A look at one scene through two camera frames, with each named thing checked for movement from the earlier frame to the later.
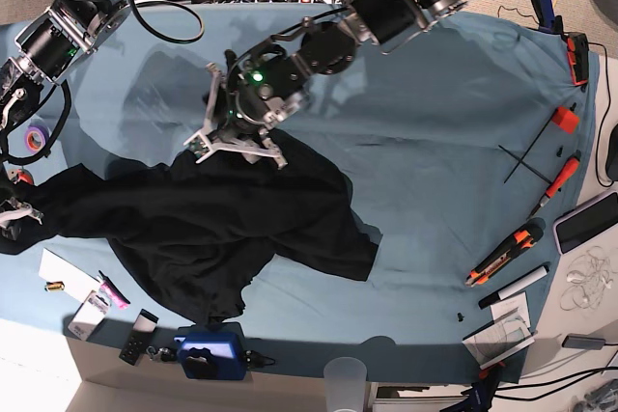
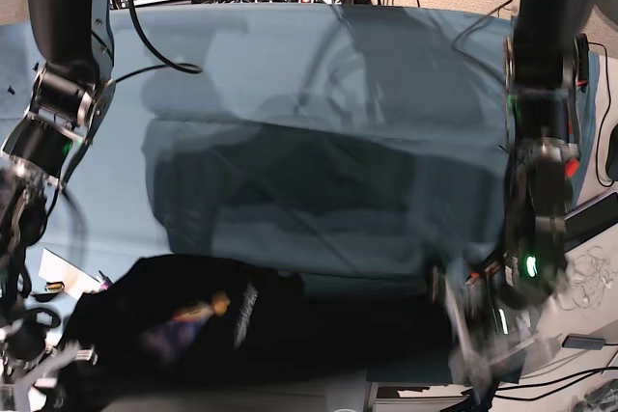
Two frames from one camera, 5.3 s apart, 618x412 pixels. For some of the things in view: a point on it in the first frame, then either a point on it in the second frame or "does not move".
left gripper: (212, 137) to (496, 310)
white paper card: (76, 283) does not move
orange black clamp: (577, 50) does not move
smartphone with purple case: (585, 221) does not move
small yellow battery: (57, 286) does not move
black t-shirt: (202, 229) to (161, 324)
